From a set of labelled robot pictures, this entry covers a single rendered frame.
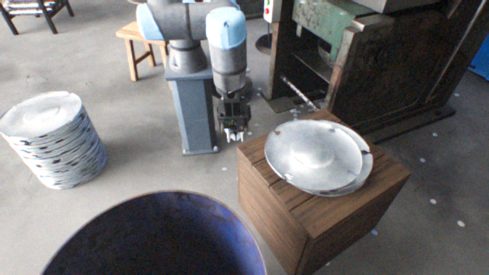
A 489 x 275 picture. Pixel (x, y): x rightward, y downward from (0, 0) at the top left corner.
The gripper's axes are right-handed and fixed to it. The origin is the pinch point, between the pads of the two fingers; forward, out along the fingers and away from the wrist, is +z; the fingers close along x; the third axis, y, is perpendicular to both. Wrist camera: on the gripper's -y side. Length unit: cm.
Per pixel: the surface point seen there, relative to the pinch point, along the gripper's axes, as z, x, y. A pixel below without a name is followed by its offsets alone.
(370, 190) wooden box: 13.0, 37.8, 12.4
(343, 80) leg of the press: 8, 42, -33
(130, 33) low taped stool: 19, -61, -102
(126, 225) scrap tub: 4.8, -27.1, 23.5
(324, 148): 8.3, 26.8, -0.2
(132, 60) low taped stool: 37, -67, -102
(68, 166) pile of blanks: 33, -71, -17
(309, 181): 7.8, 19.9, 11.8
